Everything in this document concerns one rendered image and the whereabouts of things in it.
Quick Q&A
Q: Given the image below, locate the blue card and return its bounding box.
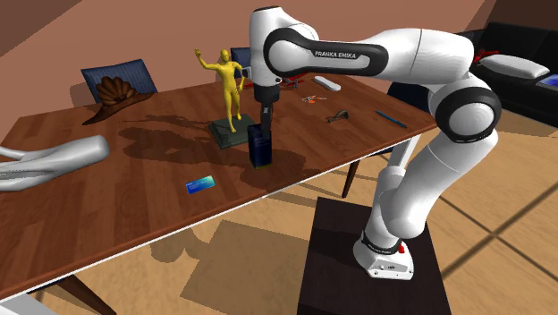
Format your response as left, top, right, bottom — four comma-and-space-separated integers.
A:
185, 175, 217, 195

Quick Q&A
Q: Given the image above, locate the black sofa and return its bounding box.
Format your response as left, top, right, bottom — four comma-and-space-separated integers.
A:
455, 21, 558, 129

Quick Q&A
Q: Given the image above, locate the dark blue upright box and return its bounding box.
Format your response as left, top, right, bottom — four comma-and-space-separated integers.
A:
247, 123, 274, 170

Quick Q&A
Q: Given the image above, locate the white remote control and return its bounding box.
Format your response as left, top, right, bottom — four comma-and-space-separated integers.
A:
313, 75, 342, 93

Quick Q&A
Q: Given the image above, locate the blue pen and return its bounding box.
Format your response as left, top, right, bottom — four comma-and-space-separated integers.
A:
375, 109, 409, 130

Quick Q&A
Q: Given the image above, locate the blue chair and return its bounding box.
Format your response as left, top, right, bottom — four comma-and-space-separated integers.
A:
80, 58, 159, 105
229, 46, 254, 80

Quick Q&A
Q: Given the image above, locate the dark grey hand tool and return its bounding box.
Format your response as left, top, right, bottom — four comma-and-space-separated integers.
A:
325, 109, 351, 124

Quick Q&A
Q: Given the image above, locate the red toy plane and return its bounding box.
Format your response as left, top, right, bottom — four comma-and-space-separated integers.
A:
278, 75, 307, 91

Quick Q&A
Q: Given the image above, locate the brown wooden dining table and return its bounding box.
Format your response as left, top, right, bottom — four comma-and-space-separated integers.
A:
0, 72, 439, 303

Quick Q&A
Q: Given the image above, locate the brown shell-shaped figure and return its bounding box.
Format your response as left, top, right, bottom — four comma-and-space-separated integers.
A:
80, 75, 156, 127

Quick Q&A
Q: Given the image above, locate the yellow human figure on base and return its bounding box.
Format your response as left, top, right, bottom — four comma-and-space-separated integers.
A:
194, 47, 257, 149

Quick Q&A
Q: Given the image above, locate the grey curved sculpture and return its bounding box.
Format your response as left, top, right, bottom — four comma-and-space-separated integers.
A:
0, 134, 111, 193

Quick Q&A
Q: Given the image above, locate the dark robot stand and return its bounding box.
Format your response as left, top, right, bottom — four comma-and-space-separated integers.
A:
297, 196, 452, 315

